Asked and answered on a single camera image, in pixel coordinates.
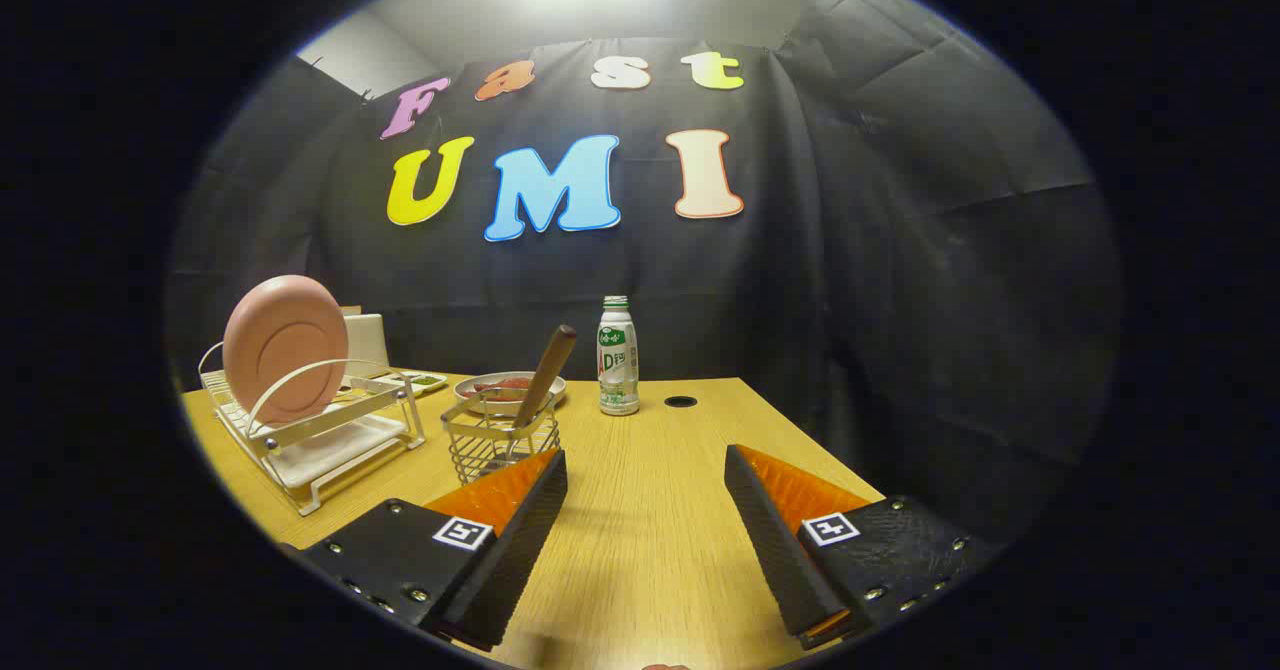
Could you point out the pink plate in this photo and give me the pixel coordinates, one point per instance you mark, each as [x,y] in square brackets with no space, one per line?
[285,350]

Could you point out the white drip tray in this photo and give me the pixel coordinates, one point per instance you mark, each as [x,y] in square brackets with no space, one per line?
[335,455]

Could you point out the beige round plate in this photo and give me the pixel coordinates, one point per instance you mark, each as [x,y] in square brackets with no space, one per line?
[468,391]

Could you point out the white green label bottle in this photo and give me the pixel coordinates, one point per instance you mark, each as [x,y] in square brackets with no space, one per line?
[618,365]

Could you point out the white toaster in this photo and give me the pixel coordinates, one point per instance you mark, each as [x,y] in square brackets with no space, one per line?
[368,345]

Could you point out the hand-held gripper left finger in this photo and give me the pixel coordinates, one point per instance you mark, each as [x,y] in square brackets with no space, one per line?
[515,550]

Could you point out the red meat piece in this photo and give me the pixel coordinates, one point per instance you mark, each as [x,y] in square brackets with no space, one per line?
[484,390]
[512,383]

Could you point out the white divided bean tray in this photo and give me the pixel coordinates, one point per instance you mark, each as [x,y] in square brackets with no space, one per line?
[425,382]

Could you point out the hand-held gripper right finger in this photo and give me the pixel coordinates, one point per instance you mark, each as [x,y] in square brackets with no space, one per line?
[775,550]

